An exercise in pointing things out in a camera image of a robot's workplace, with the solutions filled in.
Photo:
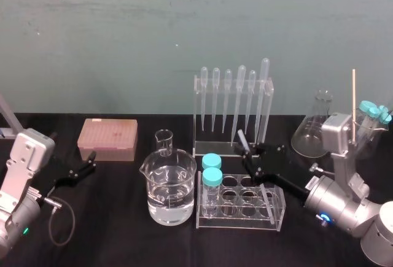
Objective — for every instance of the clear vial with teal cap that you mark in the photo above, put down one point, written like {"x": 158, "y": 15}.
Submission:
{"x": 212, "y": 176}
{"x": 212, "y": 160}

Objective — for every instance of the clear acrylic pipette stand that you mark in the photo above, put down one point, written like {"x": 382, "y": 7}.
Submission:
{"x": 215, "y": 147}

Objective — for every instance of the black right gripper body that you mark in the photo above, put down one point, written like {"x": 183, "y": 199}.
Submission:
{"x": 276, "y": 162}

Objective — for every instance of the clear acrylic tube rack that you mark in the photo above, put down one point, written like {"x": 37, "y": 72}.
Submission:
{"x": 245, "y": 208}

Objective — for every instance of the large glass beaker with water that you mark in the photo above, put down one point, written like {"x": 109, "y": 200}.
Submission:
{"x": 170, "y": 193}

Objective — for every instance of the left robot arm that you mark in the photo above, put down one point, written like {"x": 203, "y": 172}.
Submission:
{"x": 21, "y": 168}

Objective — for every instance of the clear glass conical flask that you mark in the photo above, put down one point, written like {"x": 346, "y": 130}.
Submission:
{"x": 308, "y": 132}

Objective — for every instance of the glass beaker holding tubes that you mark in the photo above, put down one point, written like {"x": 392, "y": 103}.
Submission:
{"x": 368, "y": 144}

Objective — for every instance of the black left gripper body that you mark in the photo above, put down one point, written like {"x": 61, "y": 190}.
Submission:
{"x": 52, "y": 172}

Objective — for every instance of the thin wooden stick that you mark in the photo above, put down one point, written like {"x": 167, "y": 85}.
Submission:
{"x": 354, "y": 101}

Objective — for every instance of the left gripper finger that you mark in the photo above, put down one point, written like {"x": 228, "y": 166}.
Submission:
{"x": 89, "y": 159}
{"x": 75, "y": 176}

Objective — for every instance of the black table cloth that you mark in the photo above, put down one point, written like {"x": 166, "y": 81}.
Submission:
{"x": 116, "y": 218}

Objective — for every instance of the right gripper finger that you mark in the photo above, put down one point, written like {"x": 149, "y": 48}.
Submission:
{"x": 250, "y": 148}
{"x": 252, "y": 170}

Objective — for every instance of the short clear plastic pipette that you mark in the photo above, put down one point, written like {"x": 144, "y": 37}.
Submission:
{"x": 215, "y": 95}
{"x": 226, "y": 95}
{"x": 250, "y": 95}
{"x": 204, "y": 95}

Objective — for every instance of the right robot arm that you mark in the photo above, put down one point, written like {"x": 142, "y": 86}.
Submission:
{"x": 340, "y": 199}

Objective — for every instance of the pink pipette tip box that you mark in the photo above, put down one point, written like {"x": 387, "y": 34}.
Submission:
{"x": 107, "y": 138}

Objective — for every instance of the clear tube with teal cap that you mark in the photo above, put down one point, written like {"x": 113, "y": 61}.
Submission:
{"x": 374, "y": 114}
{"x": 385, "y": 115}
{"x": 367, "y": 106}

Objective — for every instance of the small empty glass beaker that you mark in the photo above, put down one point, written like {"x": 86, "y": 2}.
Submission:
{"x": 164, "y": 144}

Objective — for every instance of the grey metal stand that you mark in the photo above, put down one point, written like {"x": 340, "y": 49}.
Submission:
{"x": 9, "y": 116}

